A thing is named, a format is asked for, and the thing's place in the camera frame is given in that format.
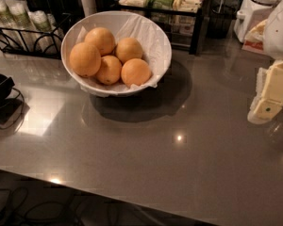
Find black wire cup rack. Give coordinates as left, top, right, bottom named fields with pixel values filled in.
left=0, top=13, right=72, bottom=59

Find wrapped cup stack left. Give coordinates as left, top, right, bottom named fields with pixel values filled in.
left=0, top=0, right=23, bottom=49

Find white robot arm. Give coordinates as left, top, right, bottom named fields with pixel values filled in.
left=247, top=0, right=283, bottom=124

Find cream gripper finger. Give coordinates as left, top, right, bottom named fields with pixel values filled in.
left=261, top=60, right=283, bottom=120

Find wrapped cup stack right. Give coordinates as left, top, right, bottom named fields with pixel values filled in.
left=28, top=10, right=64, bottom=55

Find black condiment shelf rack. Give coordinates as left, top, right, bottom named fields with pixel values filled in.
left=114, top=0, right=205, bottom=55

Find wrapped cup stack middle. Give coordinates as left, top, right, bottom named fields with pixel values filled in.
left=9, top=3, right=35, bottom=52

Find white paper cup stack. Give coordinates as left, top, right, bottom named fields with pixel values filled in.
left=81, top=0, right=96, bottom=17

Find white appliance with jar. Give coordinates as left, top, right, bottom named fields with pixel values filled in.
left=234, top=0, right=281, bottom=43

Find green tea packets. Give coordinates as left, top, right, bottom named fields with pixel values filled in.
left=147, top=0, right=174, bottom=9

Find white paper bowl liner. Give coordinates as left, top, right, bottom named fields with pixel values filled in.
left=75, top=14, right=163, bottom=91

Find white card red logo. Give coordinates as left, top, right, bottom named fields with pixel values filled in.
left=242, top=20, right=266, bottom=55

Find black cables under table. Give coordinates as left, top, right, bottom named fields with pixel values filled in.
left=0, top=186, right=124, bottom=226

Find wrapped cup stack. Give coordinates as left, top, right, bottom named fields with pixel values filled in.
left=9, top=3, right=35, bottom=52
left=0, top=0, right=23, bottom=49
left=28, top=10, right=64, bottom=55

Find white bowl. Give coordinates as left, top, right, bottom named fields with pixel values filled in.
left=60, top=10, right=173, bottom=98

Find cream sachet packets right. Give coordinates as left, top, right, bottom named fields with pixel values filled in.
left=173, top=0, right=202, bottom=13

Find black pan on stand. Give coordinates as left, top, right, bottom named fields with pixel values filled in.
left=0, top=73, right=25, bottom=130

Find white lattice gripper finger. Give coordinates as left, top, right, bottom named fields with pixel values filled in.
left=247, top=68, right=272, bottom=124

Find orange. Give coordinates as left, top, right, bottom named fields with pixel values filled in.
left=84, top=27, right=116, bottom=56
left=115, top=38, right=143, bottom=64
left=121, top=58, right=152, bottom=88
left=70, top=42, right=101, bottom=77
left=95, top=56, right=122, bottom=85

